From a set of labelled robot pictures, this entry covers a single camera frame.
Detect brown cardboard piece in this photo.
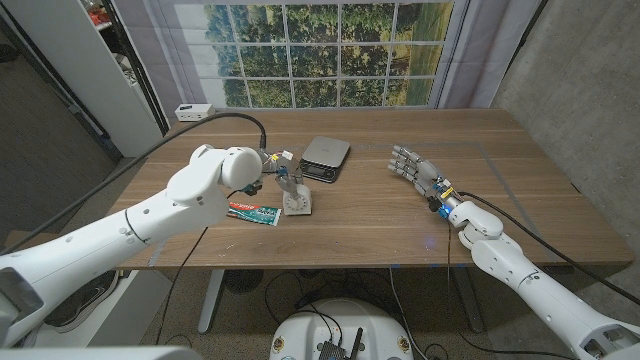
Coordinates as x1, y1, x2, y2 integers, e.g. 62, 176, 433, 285
4, 229, 31, 247

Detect thin black left hand cable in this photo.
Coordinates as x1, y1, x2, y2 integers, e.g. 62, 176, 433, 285
154, 188, 241, 347

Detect grey floor cable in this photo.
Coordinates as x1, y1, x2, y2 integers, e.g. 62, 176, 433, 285
388, 267, 417, 351

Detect grey table leg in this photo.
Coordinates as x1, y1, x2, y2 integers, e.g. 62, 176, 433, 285
197, 269, 226, 335
452, 267, 485, 334

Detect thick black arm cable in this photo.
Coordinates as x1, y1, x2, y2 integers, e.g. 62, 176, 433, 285
458, 190, 640, 307
0, 111, 269, 256

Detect black round floor fan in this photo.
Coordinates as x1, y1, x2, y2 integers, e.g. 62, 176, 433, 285
223, 269, 265, 295

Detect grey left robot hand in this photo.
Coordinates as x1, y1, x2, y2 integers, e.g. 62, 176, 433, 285
258, 149, 305, 202

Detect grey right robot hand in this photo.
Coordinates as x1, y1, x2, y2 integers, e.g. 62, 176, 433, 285
387, 144, 460, 220

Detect white cabinet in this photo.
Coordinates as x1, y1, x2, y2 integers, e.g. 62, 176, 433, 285
0, 0, 171, 159

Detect white round kitchen timer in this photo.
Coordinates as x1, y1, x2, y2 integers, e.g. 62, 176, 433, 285
282, 183, 314, 217

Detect black shoe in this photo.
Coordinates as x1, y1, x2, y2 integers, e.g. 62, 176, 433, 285
43, 269, 121, 332

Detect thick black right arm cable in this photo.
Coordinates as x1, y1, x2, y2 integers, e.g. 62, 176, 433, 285
458, 190, 640, 307

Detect black electronics module with antenna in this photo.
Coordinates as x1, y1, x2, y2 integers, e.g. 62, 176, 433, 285
317, 327, 365, 360

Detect green red toothpaste package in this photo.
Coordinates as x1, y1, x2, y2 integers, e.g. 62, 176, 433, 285
227, 201, 283, 227

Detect white power strip box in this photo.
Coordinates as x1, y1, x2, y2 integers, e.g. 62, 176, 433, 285
174, 103, 216, 123

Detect printed window backdrop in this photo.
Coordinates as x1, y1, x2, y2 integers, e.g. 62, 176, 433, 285
114, 0, 544, 121

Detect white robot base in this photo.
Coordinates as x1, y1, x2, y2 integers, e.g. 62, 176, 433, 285
268, 298, 415, 360

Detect silver black electronic scale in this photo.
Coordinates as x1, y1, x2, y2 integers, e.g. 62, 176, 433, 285
297, 135, 351, 184

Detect thin black right hand cable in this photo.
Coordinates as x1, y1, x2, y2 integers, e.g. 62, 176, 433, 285
444, 219, 454, 321

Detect thin black hand cable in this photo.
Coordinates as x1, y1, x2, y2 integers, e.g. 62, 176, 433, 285
154, 188, 241, 347
444, 219, 454, 321

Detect black backdrop frame pole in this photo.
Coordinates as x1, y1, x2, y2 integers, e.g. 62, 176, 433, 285
101, 0, 172, 136
507, 0, 550, 69

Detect white floor box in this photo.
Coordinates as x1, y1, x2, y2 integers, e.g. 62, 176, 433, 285
29, 269, 174, 347

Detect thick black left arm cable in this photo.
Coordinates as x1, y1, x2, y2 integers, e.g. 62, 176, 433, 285
0, 111, 269, 256

